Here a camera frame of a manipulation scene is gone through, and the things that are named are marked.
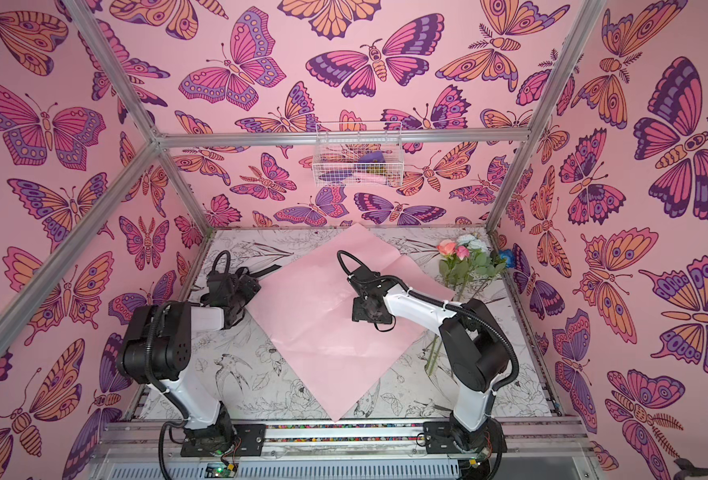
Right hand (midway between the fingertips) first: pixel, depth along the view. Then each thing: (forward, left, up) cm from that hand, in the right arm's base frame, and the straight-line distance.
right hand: (365, 312), depth 91 cm
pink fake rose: (+20, -32, -4) cm, 38 cm away
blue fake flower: (+23, -51, -2) cm, 56 cm away
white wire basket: (+41, +2, +28) cm, 50 cm away
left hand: (+12, +37, -1) cm, 39 cm away
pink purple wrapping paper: (0, +20, -7) cm, 22 cm away
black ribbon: (+21, +37, -5) cm, 43 cm away
